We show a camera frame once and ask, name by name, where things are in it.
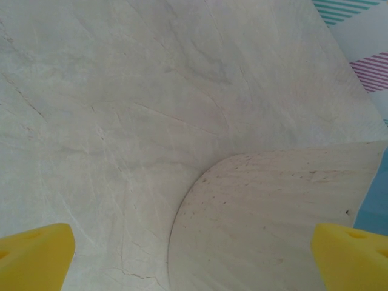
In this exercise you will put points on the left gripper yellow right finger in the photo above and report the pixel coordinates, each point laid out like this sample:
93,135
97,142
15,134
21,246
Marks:
354,263

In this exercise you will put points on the beige round bin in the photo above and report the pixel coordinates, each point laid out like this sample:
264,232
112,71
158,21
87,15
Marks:
257,218

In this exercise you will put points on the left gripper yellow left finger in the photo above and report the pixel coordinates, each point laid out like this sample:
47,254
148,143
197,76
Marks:
33,260

